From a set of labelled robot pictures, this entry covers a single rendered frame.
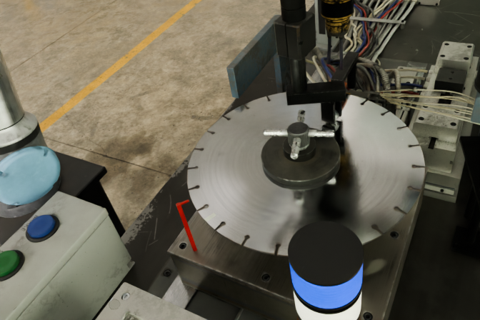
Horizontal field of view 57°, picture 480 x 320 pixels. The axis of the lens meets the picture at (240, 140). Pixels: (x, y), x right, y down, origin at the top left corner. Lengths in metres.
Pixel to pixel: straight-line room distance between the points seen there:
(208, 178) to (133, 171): 1.55
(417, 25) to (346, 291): 1.16
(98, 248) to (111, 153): 1.60
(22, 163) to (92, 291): 0.24
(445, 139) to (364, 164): 0.22
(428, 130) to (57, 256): 0.61
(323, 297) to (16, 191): 0.64
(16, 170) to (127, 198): 1.28
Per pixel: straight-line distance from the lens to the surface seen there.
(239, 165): 0.64
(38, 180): 0.84
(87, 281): 0.76
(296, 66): 0.62
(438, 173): 0.83
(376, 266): 0.64
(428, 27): 1.38
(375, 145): 0.65
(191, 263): 0.68
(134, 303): 0.60
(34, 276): 0.70
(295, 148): 0.58
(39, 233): 0.73
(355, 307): 0.31
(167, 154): 2.18
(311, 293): 0.28
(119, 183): 2.14
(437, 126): 0.80
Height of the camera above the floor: 1.39
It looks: 40 degrees down
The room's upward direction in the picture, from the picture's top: 11 degrees counter-clockwise
